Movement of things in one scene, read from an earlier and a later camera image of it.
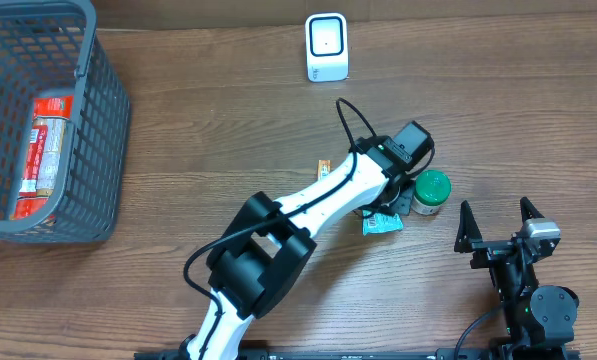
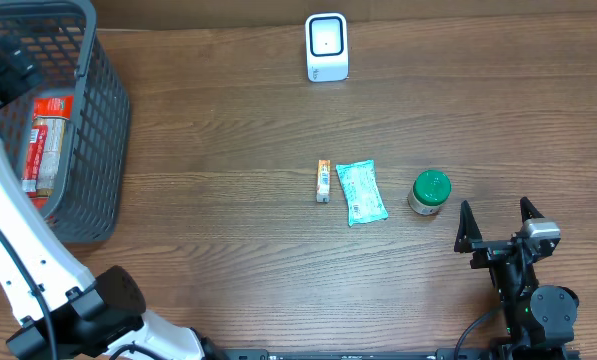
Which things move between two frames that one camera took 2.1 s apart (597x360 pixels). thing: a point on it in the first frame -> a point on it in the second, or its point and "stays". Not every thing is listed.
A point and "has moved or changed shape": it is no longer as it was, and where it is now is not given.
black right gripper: x=470 y=238 stays
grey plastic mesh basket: x=31 y=48 stays
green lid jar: x=432 y=189 stays
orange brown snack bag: x=51 y=112 -> x=45 y=155
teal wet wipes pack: x=374 y=223 has moved or changed shape
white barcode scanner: x=326 y=36 stays
